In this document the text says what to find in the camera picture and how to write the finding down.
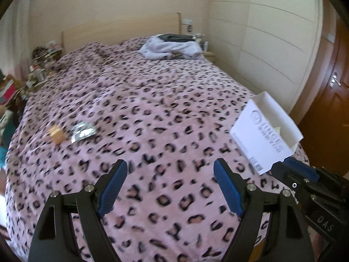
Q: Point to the white wardrobe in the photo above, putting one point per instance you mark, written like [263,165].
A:
[267,45]

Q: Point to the silver door handle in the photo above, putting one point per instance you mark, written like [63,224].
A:
[334,80]

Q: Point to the cluttered bedside shelf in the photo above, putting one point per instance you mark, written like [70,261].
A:
[43,62]

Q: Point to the brown wooden door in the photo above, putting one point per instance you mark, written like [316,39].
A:
[325,125]

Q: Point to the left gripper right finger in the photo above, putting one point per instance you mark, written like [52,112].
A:
[287,235]

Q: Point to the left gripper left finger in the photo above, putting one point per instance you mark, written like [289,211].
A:
[54,237]

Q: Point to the white grey clothes pile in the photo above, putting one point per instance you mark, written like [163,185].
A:
[171,46]

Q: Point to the bedside table with items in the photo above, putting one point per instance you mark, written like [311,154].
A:
[200,39]

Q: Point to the red pink box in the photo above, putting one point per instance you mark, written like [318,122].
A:
[7,93]

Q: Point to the orange small carton box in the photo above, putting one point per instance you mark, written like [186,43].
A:
[56,134]

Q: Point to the pink leopard print blanket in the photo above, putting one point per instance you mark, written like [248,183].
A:
[168,119]

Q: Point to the beige wooden headboard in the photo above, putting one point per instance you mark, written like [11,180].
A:
[125,28]

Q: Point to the silver checkered foil bag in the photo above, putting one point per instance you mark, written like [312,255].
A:
[81,131]

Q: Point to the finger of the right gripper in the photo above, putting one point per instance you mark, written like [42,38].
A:
[292,180]
[301,169]

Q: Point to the white cardboard box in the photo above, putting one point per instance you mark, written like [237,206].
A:
[265,133]

